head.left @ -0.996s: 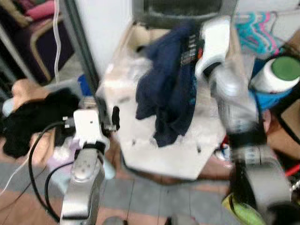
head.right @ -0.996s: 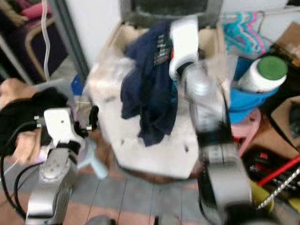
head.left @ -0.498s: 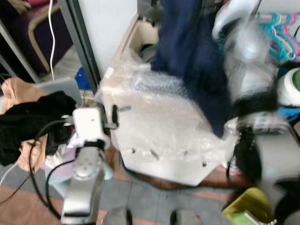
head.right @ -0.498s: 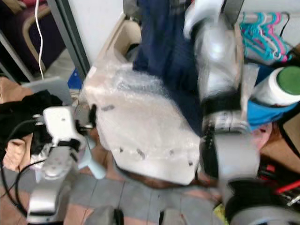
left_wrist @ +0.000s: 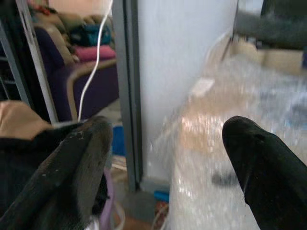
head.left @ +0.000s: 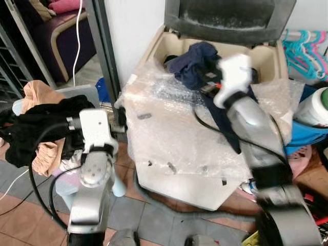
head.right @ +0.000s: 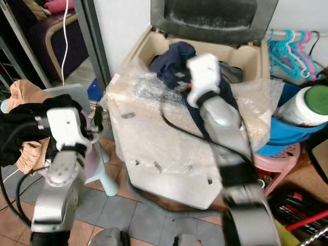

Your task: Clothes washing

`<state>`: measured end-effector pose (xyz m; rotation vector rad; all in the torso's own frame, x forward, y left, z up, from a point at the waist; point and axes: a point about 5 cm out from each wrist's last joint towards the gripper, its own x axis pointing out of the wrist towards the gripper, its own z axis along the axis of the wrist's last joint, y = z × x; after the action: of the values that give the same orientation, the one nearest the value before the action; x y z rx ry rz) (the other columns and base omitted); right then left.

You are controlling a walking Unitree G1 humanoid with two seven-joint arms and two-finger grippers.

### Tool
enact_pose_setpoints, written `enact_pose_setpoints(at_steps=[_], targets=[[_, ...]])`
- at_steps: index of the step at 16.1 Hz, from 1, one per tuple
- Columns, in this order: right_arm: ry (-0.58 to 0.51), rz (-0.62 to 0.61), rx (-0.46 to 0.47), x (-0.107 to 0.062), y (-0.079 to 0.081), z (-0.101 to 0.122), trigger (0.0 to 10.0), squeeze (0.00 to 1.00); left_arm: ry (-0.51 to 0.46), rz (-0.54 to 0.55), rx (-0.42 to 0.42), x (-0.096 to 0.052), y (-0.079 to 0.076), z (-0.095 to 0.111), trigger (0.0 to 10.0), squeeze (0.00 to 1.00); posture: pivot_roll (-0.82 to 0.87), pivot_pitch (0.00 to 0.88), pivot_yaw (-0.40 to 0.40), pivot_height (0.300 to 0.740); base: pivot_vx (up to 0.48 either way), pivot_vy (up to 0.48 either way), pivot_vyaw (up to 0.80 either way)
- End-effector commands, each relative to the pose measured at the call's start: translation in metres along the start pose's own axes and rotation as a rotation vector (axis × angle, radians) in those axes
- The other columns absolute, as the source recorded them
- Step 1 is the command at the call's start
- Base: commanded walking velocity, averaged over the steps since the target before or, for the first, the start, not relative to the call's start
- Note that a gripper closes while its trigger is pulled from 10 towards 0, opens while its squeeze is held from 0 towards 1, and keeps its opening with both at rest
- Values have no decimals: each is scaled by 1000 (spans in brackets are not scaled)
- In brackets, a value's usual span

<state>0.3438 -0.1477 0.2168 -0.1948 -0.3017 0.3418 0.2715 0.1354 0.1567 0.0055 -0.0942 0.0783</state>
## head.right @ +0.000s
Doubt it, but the tan garment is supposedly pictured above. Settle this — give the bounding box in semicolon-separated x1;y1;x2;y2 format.
10;79;51;175

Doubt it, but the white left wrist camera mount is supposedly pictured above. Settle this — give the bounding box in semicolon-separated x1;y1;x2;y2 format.
45;108;93;154

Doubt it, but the grey metal door frame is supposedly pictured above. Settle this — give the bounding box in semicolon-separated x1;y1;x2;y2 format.
72;0;113;93

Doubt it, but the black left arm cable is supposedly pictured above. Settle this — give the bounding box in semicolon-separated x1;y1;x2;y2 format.
0;120;49;232

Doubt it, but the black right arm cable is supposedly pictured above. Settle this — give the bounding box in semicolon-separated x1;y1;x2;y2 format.
160;109;257;165

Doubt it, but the black garment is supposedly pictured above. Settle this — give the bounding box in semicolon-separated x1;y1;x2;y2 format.
0;94;78;168

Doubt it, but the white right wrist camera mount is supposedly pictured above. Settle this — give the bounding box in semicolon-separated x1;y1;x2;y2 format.
186;53;222;108

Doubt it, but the blue plastic container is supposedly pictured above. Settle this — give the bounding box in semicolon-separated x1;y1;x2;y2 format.
86;79;104;102

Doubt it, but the brown cloth on armchair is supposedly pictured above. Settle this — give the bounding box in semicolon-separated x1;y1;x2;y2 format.
23;0;52;21

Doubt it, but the pink plastic stool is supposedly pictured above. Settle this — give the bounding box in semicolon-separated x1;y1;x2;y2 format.
253;143;304;199

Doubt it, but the black and red toolbox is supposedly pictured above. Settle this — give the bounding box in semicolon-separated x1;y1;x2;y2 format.
265;189;328;237

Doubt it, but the grey metal rack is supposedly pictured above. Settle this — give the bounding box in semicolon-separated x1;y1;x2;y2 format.
0;0;49;99

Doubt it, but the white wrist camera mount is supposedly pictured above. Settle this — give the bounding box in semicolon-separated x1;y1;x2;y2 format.
186;53;222;108
45;108;93;154

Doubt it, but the pink plastic clothes hanger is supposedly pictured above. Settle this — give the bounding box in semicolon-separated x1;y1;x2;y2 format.
295;30;322;78

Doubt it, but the white hanging cable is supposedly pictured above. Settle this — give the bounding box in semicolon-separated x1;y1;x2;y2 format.
60;0;75;86

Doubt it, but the purple armchair with wooden arms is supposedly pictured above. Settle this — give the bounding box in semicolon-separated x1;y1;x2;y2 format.
8;0;89;84

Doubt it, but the turquoise plastic clothes hanger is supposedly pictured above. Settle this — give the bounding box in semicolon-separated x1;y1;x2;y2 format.
266;29;308;80

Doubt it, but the white bottle with green cap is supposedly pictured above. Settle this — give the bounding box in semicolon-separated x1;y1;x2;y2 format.
276;84;328;127

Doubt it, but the navy blue garment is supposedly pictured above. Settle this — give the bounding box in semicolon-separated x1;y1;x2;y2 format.
149;42;217;145

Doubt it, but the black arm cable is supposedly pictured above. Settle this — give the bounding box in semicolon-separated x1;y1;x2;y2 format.
0;120;49;232
160;109;257;165

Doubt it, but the yellow plastic item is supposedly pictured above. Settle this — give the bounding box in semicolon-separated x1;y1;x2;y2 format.
274;219;302;246

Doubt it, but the grey right robot foot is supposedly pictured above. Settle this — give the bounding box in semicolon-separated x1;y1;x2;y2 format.
174;233;207;246

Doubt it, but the pink cushion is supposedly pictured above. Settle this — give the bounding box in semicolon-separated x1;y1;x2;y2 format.
43;0;75;15

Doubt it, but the beige top-load washing machine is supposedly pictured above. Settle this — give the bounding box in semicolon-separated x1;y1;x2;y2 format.
101;25;289;212

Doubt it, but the blue plastic basin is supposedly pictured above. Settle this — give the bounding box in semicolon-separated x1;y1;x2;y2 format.
255;82;328;157

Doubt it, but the grey robot foot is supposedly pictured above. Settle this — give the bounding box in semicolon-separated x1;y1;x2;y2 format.
86;228;132;246
174;233;207;246

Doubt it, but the grey left robot foot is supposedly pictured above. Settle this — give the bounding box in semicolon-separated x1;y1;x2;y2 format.
86;228;132;246

